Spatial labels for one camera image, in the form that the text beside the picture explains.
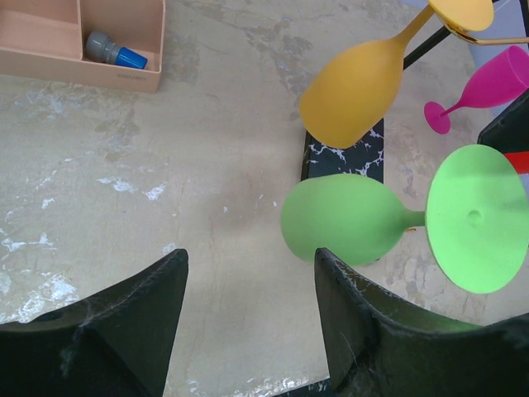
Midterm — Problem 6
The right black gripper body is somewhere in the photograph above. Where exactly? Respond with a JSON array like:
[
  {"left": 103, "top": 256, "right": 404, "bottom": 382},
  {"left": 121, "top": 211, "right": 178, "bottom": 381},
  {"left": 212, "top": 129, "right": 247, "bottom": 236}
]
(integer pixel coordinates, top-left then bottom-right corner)
[{"left": 504, "top": 151, "right": 529, "bottom": 174}]

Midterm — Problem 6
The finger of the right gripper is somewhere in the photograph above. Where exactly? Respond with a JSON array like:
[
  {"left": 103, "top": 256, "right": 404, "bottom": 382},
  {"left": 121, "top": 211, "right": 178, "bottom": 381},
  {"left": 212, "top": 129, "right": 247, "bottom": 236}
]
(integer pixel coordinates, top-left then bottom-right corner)
[{"left": 477, "top": 90, "right": 529, "bottom": 153}]

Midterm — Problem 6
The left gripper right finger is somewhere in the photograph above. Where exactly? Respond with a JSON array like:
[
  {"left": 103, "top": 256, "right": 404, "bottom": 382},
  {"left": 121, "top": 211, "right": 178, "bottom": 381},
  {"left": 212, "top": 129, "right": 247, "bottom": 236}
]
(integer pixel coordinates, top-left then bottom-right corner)
[{"left": 314, "top": 248, "right": 528, "bottom": 396}]

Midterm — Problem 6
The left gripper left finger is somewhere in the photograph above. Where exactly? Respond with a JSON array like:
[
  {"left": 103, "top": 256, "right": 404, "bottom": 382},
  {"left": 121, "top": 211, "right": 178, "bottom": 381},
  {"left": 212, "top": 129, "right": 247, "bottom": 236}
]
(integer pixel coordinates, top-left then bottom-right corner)
[{"left": 1, "top": 249, "right": 188, "bottom": 396}]

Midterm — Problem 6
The magenta plastic wine glass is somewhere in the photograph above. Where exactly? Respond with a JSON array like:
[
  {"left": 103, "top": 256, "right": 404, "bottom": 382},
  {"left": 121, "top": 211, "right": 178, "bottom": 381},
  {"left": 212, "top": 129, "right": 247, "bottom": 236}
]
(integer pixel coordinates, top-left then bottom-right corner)
[{"left": 423, "top": 45, "right": 528, "bottom": 135}]

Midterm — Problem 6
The green plastic wine glass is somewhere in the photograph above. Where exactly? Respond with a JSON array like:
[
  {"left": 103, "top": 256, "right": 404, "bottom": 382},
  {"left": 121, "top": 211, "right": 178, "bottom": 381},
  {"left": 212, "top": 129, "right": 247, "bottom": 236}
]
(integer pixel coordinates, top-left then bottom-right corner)
[{"left": 280, "top": 144, "right": 528, "bottom": 294}]

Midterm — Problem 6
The black marble rack base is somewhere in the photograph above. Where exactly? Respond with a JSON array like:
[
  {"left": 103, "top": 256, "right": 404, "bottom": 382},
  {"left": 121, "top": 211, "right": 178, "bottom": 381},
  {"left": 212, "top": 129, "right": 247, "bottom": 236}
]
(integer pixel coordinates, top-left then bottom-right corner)
[{"left": 300, "top": 117, "right": 385, "bottom": 262}]

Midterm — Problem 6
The yellow plastic wine glass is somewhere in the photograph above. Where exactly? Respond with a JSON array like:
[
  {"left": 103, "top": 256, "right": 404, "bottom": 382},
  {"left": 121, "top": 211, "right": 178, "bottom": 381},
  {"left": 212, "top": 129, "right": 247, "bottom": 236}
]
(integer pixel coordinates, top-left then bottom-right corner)
[{"left": 299, "top": 1, "right": 494, "bottom": 149}]

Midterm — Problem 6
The grey blue marker cap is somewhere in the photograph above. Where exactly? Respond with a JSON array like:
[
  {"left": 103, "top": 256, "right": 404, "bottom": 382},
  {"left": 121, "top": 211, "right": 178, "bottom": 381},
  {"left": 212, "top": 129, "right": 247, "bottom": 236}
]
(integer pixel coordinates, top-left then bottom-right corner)
[{"left": 84, "top": 31, "right": 148, "bottom": 69}]

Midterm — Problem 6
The peach plastic desk organizer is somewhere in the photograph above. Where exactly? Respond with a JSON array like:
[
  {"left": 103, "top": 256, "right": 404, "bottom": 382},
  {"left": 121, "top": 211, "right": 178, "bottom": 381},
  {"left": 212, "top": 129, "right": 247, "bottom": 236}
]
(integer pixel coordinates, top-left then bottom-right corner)
[{"left": 1, "top": 1, "right": 166, "bottom": 93}]

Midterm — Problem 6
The gold wire glass rack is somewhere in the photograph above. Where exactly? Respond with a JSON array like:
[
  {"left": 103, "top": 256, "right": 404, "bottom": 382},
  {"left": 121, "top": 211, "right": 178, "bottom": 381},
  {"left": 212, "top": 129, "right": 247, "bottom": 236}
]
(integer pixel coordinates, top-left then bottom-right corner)
[{"left": 444, "top": 23, "right": 529, "bottom": 45}]

